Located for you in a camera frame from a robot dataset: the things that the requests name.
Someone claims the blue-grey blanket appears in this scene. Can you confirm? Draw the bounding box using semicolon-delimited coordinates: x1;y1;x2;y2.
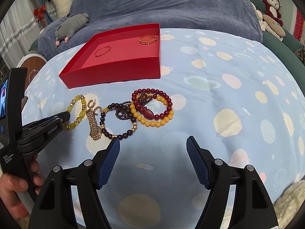
38;0;264;61

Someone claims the person's left hand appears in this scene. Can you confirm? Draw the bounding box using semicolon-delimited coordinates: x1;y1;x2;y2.
0;153;45;218

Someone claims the white plush cow toy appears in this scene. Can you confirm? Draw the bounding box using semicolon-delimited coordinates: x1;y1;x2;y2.
45;0;72;19

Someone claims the dark purple bead bracelet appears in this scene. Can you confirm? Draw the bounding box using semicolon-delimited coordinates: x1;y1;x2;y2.
100;101;139;140

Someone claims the thin gold bangle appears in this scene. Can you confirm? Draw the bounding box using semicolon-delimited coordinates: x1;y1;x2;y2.
94;45;112;58

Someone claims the red wall hanging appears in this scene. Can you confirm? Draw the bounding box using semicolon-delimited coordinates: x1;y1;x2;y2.
293;9;305;41

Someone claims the red cardboard box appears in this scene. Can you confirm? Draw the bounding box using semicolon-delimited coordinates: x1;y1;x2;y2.
59;23;161;89

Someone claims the small garnet bead bracelet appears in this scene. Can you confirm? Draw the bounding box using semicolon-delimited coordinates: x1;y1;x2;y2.
115;93;155;121

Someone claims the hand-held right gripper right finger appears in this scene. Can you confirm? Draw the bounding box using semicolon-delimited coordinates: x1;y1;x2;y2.
186;135;277;229

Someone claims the gold chain-pattern bangle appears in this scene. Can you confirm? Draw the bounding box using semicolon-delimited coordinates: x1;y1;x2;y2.
139;35;157;45

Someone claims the dark red bead bracelet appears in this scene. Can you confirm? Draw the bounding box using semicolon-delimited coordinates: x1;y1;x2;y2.
131;88;173;121

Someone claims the small white plush toy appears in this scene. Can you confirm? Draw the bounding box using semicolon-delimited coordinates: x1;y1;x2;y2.
255;10;274;35

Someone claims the sheer white curtain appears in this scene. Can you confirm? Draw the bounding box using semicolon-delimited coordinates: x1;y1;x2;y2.
0;0;57;60

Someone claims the grey plush toy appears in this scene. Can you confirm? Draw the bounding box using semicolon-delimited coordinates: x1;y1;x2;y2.
55;13;90;46

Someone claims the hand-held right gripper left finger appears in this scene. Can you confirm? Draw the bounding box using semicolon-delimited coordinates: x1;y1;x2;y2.
28;138;121;229

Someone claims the planet-print blue bedsheet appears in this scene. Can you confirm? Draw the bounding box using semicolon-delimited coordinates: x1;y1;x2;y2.
21;27;305;229

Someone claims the yellow bead bracelet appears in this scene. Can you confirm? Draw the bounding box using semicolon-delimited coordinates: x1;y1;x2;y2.
130;95;175;127

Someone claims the round white wooden-top device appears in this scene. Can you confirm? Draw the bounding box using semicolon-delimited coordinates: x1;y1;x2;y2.
15;54;48;93

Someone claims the red plush monkey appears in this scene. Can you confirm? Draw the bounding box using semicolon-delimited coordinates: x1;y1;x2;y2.
262;0;284;27

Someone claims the white fluffy rug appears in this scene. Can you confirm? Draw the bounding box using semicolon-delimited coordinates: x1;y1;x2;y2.
272;180;305;229

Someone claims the gold wristwatch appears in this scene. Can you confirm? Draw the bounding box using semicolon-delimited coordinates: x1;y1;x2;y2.
86;108;104;141

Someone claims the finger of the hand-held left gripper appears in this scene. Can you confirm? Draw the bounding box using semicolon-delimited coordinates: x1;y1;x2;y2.
17;112;71;153

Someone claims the yellow-green bead bracelet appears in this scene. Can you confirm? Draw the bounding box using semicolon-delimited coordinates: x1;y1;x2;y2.
63;95;87;131

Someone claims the green sofa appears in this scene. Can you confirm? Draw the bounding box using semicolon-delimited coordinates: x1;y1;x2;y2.
232;0;305;65

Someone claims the beige round plush toy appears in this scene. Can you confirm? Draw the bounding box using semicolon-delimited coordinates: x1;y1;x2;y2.
262;14;286;41

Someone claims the red ribbon bow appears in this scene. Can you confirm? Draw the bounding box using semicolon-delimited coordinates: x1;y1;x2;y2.
33;5;46;20

